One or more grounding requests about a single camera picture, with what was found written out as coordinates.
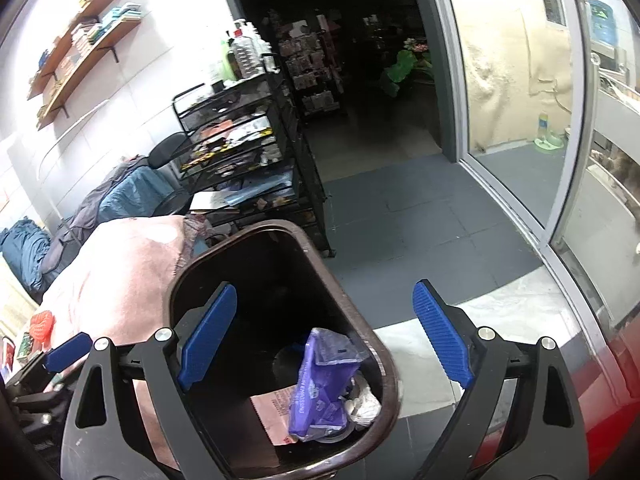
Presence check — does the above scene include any dark display rack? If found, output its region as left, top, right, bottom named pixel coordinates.
left=276, top=16, right=347, bottom=117

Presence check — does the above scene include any green bottle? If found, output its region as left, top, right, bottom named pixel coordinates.
left=218, top=39, right=237, bottom=84

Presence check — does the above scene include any purple packet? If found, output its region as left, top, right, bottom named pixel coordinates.
left=287, top=328, right=372, bottom=444

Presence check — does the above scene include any clear spray bottle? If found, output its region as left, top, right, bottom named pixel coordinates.
left=230, top=30, right=260, bottom=80

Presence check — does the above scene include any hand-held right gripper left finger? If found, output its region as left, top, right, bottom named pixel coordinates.
left=59, top=282, right=239, bottom=480

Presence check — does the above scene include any red foam net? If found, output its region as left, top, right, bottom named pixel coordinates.
left=27, top=310, right=54, bottom=344

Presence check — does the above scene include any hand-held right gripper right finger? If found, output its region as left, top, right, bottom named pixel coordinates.
left=412, top=280, right=589, bottom=480

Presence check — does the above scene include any white floor lamp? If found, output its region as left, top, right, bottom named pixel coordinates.
left=41, top=99, right=115, bottom=223

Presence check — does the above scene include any pink packet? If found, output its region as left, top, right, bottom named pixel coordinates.
left=249, top=384, right=301, bottom=447

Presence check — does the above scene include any glass sliding door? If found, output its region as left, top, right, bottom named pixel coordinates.
left=407, top=0, right=640, bottom=361

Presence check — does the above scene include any potted flower plant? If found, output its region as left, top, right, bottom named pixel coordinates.
left=378, top=36, right=435, bottom=99

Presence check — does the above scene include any dark brown plastic bin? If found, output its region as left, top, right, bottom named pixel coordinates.
left=163, top=219, right=402, bottom=480

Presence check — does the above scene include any white plastic bag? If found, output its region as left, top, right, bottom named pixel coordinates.
left=344, top=382, right=385, bottom=432

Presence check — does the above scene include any long wooden wall shelf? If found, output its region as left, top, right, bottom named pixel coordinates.
left=36, top=7, right=146, bottom=132
left=26, top=0, right=132, bottom=102

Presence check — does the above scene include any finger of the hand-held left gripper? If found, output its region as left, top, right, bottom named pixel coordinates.
left=43, top=332, right=94, bottom=374

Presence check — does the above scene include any pink polka dot blanket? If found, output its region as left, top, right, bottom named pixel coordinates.
left=39, top=215, right=201, bottom=463

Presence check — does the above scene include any blue bedding pile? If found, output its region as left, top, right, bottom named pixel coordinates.
left=0, top=217, right=52, bottom=295

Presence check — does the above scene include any grey covered massage bed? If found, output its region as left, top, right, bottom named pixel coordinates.
left=39, top=157, right=168, bottom=288

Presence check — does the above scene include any black wire storage cart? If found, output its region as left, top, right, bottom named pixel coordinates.
left=171, top=52, right=335, bottom=259

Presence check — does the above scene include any blue water jug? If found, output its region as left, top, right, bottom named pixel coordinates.
left=587, top=0, right=622, bottom=47

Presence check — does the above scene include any pet water dispenser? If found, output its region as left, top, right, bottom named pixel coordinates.
left=534, top=112, right=569, bottom=154

